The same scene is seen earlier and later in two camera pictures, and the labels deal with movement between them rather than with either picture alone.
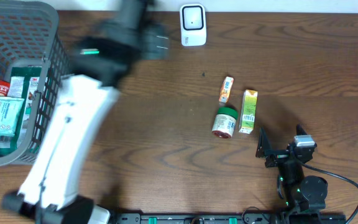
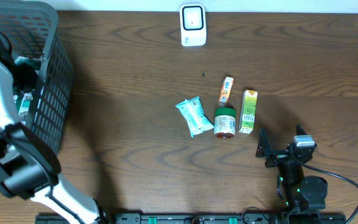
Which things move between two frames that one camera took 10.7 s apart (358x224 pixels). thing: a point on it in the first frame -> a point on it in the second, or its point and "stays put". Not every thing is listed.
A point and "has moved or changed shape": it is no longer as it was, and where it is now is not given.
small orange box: x=225 y=89 stays put
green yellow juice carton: x=248 y=111 stays put
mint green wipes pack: x=5 y=121 has moved or changed shape
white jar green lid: x=225 y=122 stays put
